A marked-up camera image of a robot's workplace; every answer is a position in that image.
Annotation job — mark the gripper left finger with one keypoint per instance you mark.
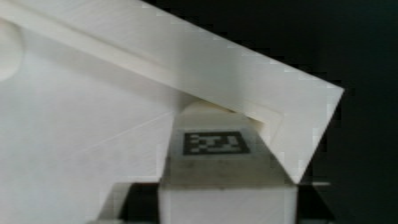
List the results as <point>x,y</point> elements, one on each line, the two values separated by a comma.
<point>130,207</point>

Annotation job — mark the white square tabletop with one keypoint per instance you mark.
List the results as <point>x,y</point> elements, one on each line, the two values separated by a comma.
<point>107,65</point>

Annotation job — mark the white leg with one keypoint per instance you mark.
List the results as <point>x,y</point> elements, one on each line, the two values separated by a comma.
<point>224,185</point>

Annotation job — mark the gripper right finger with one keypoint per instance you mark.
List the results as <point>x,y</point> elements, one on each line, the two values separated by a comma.
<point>313,211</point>

